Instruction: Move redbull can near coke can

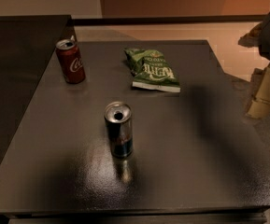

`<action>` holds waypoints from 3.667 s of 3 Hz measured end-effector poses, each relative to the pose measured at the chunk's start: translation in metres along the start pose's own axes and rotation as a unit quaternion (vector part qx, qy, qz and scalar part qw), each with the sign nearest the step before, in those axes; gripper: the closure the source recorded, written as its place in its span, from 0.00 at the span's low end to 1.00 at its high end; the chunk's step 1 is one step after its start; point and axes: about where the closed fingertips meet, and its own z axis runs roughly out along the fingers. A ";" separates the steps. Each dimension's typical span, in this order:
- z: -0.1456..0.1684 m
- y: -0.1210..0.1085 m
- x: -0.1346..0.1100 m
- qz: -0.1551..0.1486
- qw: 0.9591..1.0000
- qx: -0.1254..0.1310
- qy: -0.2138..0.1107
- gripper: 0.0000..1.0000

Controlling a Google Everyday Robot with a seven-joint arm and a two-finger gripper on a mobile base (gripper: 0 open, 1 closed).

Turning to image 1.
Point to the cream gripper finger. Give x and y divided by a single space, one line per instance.
251 39
258 106

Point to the silver blue redbull can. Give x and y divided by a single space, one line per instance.
118 119

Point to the red coke can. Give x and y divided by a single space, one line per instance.
70 61

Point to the green chip bag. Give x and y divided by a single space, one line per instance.
151 71

